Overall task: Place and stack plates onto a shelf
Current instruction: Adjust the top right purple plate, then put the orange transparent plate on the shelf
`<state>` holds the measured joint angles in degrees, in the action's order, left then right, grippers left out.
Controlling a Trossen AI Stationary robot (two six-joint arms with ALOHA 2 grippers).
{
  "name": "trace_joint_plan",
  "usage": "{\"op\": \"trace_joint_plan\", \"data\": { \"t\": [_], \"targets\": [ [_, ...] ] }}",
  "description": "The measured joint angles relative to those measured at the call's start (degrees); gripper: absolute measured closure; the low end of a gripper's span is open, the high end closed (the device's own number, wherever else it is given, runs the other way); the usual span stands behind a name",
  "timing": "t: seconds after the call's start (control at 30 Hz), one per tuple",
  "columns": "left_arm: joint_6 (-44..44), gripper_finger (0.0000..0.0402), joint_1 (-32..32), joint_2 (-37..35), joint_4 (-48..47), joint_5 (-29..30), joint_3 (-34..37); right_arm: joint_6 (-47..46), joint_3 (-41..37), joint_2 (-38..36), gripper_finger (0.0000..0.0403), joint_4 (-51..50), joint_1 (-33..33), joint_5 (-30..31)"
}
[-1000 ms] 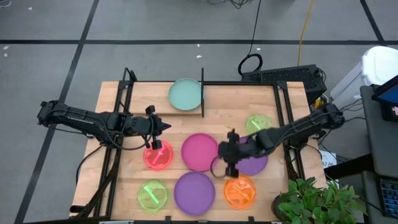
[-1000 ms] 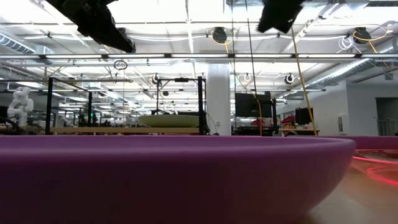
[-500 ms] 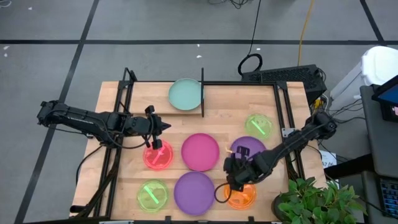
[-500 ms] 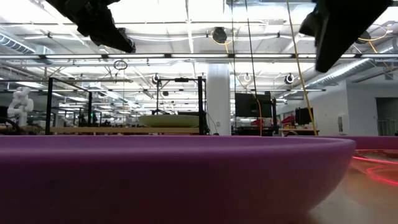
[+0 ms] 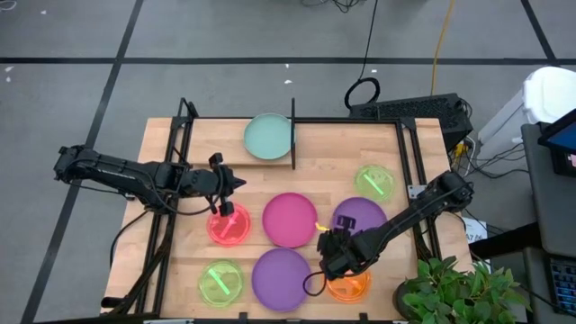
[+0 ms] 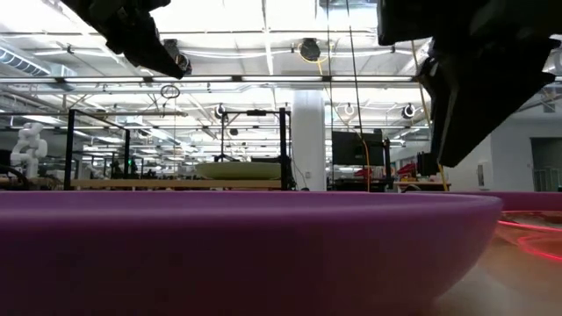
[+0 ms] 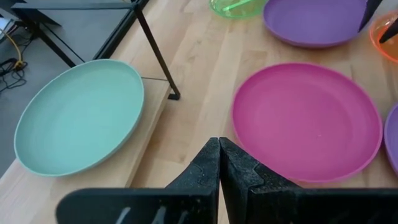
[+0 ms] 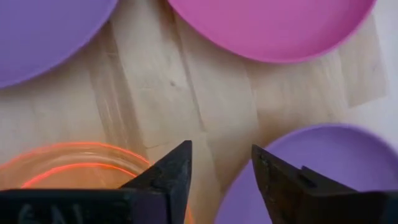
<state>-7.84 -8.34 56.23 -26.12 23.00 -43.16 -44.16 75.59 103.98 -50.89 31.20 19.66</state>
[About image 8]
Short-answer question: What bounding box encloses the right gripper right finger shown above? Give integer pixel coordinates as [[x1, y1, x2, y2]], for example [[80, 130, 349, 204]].
[[251, 144, 398, 224]]

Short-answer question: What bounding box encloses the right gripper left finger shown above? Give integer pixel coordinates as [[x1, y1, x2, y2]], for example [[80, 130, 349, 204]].
[[0, 139, 193, 224]]

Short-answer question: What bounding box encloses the orange transparent plate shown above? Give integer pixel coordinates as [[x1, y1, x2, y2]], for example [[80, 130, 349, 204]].
[[0, 141, 195, 224]]

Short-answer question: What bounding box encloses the purple plate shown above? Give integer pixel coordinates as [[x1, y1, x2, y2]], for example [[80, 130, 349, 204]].
[[213, 123, 398, 224], [0, 0, 119, 90]]

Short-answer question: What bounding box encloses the pink plate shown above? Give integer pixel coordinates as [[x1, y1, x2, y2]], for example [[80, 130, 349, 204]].
[[167, 0, 377, 65]]

